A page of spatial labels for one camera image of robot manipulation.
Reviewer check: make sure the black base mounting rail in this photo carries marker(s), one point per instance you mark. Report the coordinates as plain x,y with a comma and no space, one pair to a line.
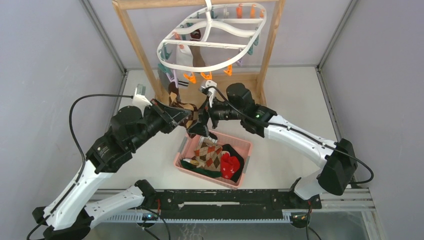
227,203

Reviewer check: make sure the white grey sock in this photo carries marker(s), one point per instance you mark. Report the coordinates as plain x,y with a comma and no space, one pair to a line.
184,57

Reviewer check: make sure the red christmas sock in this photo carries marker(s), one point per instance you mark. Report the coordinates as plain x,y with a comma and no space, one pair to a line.
229,165

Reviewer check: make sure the white round clip hanger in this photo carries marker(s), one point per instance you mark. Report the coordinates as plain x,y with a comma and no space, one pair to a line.
229,32

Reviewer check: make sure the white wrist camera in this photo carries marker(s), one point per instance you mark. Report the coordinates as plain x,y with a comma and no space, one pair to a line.
139,98
208,87

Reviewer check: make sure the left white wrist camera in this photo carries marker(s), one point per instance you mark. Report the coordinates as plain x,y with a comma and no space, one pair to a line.
139,98

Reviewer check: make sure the white slotted cable duct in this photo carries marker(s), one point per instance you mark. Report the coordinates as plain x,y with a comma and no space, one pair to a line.
141,216

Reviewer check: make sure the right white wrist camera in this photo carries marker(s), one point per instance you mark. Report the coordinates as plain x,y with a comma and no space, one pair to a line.
208,87

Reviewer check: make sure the pink plastic basket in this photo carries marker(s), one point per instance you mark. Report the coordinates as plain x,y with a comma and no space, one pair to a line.
189,144

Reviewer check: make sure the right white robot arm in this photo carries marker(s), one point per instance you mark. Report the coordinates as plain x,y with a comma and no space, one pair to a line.
336,160

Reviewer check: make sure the dark brown argyle sock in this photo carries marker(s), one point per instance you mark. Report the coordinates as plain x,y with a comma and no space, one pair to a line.
175,101

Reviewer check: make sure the taupe striped cuff sock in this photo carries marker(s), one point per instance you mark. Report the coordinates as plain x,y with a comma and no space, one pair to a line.
197,61

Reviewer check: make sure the dark green sock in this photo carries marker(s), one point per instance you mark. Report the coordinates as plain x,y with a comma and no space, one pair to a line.
187,164

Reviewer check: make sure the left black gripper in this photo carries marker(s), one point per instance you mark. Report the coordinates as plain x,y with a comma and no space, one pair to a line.
173,116

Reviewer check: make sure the black white striped sock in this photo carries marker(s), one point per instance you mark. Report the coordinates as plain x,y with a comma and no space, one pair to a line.
212,137

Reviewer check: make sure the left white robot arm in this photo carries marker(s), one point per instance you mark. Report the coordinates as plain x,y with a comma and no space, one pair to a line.
72,215

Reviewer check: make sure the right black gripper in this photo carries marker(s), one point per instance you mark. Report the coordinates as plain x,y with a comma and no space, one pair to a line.
201,127

